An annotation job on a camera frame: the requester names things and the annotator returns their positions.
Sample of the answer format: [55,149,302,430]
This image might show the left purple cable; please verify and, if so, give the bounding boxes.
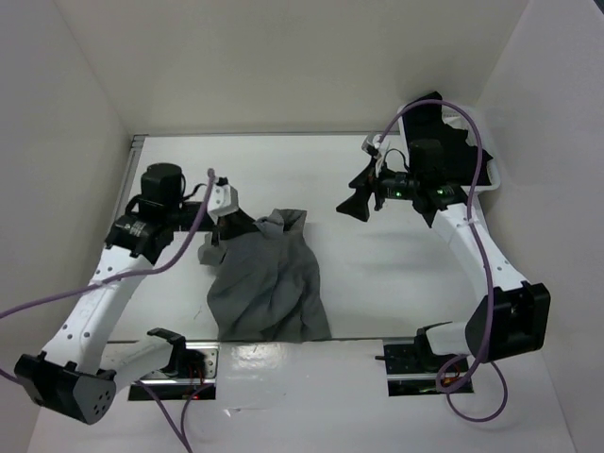
[0,168,218,452]

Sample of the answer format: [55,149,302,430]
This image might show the white plastic basket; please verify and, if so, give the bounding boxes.
[396,92,499,192]

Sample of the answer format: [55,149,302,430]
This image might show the grey pleated skirt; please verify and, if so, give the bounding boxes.
[197,209,332,343]

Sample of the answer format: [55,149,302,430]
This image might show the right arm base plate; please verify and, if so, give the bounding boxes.
[375,341,453,397]

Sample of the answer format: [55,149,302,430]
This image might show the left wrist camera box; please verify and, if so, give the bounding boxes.
[207,178,240,225]

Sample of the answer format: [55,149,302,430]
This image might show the purple cable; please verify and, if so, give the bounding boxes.
[377,101,510,421]
[0,168,218,452]

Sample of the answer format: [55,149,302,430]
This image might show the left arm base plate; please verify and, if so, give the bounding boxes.
[141,342,220,402]

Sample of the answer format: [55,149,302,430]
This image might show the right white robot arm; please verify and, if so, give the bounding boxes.
[336,136,551,371]

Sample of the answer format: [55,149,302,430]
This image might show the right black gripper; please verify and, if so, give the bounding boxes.
[336,157,421,221]

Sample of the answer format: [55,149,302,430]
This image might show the black skirt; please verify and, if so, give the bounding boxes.
[402,91,493,187]

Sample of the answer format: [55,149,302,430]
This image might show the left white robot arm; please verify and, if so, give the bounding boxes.
[14,163,253,425]

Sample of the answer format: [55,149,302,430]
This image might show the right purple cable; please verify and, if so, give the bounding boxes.
[377,101,510,421]

